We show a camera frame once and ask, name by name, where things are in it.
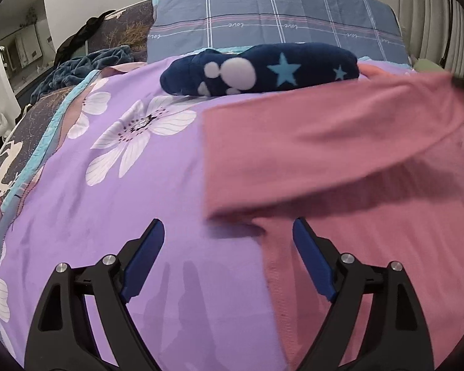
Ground dark floral pillow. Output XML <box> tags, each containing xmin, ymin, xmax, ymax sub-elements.
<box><xmin>87</xmin><ymin>0</ymin><xmax>155</xmax><ymax>62</ymax></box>

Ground teal knit blanket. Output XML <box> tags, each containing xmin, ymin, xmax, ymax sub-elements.
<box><xmin>29</xmin><ymin>45</ymin><xmax>134</xmax><ymax>105</ymax></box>

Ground purple floral bedsheet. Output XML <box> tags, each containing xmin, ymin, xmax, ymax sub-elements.
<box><xmin>0</xmin><ymin>60</ymin><xmax>293</xmax><ymax>370</ymax></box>

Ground blue plaid pillow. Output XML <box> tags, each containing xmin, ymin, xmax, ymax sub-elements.
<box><xmin>147</xmin><ymin>0</ymin><xmax>408</xmax><ymax>65</ymax></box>

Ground beige curtain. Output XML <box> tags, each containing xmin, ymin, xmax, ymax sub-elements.
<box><xmin>397</xmin><ymin>0</ymin><xmax>464</xmax><ymax>77</ymax></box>

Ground pink shirt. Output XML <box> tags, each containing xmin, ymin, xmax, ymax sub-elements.
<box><xmin>203</xmin><ymin>72</ymin><xmax>464</xmax><ymax>367</ymax></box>

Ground navy star fleece garment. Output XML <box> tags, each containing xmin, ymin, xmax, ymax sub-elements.
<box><xmin>160</xmin><ymin>43</ymin><xmax>359</xmax><ymax>97</ymax></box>

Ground green pillow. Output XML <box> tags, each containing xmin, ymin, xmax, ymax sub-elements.
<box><xmin>412</xmin><ymin>59</ymin><xmax>446</xmax><ymax>72</ymax></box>

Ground black strap on pillow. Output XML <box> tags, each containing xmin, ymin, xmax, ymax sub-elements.
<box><xmin>53</xmin><ymin>9</ymin><xmax>117</xmax><ymax>66</ymax></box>

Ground white cat figurine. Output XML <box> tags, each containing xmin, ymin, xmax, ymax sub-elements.
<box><xmin>0</xmin><ymin>112</ymin><xmax>11</xmax><ymax>140</ymax></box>

